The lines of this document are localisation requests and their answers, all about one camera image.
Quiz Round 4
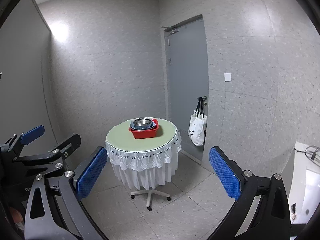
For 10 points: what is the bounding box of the white desk with cables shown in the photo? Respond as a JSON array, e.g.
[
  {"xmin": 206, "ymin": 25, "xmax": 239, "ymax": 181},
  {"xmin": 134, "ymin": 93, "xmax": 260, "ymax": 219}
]
[{"xmin": 288, "ymin": 142, "xmax": 319, "ymax": 224}]

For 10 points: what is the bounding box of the white tote bag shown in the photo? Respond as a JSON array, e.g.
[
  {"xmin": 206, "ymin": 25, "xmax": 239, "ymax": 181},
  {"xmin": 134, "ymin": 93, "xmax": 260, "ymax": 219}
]
[{"xmin": 188, "ymin": 98, "xmax": 208, "ymax": 146}]

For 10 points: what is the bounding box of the door closer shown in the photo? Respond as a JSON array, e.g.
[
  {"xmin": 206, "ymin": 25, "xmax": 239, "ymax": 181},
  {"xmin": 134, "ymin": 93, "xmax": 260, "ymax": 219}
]
[{"xmin": 162, "ymin": 26, "xmax": 179, "ymax": 35}]

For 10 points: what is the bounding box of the red plastic square basin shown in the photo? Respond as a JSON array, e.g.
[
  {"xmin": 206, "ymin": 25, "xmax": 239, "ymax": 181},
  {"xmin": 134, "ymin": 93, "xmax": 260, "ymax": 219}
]
[{"xmin": 129, "ymin": 119, "xmax": 159, "ymax": 139}]

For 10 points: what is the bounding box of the large steel bowl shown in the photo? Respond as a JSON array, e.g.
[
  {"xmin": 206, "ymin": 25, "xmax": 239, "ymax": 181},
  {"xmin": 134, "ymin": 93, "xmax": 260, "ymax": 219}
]
[{"xmin": 133, "ymin": 118, "xmax": 153, "ymax": 127}]

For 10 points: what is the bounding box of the person left hand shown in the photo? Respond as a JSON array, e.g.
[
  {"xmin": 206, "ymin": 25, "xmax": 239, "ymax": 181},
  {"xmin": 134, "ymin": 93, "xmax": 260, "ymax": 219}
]
[{"xmin": 9, "ymin": 207, "xmax": 24, "ymax": 231}]

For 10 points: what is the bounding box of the blue square plastic plate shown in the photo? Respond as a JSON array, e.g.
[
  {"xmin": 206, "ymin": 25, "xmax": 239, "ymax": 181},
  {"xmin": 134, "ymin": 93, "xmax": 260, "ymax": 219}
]
[{"xmin": 130, "ymin": 118, "xmax": 155, "ymax": 131}]

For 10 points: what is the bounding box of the grey door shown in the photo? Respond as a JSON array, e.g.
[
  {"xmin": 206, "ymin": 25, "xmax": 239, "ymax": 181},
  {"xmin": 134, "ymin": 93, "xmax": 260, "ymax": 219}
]
[{"xmin": 164, "ymin": 15, "xmax": 209, "ymax": 162}]

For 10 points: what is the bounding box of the white wall switch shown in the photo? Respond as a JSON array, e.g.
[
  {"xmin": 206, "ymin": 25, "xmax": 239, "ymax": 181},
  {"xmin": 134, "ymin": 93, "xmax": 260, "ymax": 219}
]
[{"xmin": 224, "ymin": 73, "xmax": 232, "ymax": 82}]

